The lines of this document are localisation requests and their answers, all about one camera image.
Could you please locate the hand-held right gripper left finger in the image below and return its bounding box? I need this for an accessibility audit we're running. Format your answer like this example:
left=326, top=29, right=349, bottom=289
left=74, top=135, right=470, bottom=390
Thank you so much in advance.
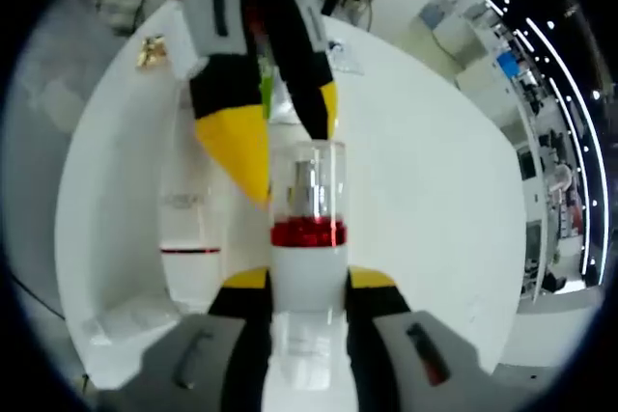
left=96, top=265, right=272, bottom=412

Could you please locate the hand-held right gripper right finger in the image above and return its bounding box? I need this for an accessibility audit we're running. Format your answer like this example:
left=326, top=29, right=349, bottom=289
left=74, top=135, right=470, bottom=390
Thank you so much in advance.
left=345, top=265, right=503, bottom=412

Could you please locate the green black skincare sachet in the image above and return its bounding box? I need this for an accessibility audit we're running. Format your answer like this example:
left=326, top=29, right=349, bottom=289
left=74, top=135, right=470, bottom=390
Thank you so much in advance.
left=257, top=52, right=277, bottom=120

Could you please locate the gold skincare packet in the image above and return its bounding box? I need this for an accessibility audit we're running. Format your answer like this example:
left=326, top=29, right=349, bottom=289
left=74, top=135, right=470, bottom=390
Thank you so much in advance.
left=134, top=34, right=170, bottom=71

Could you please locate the red collar skincare bottle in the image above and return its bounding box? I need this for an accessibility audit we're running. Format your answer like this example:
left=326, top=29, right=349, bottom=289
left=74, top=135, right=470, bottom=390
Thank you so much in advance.
left=260, top=139, right=361, bottom=412

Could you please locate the white skincare tube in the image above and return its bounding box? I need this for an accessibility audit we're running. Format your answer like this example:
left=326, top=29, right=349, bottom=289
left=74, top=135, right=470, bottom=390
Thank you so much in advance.
left=157, top=93, right=228, bottom=315

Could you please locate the blue storage crate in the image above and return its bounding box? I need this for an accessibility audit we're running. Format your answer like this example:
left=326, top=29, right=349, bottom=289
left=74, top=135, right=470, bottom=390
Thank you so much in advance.
left=495, top=50, right=520, bottom=78

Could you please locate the clear sample packet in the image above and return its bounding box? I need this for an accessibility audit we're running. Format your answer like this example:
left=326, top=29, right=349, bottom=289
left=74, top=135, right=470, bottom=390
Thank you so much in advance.
left=326, top=38, right=364, bottom=76

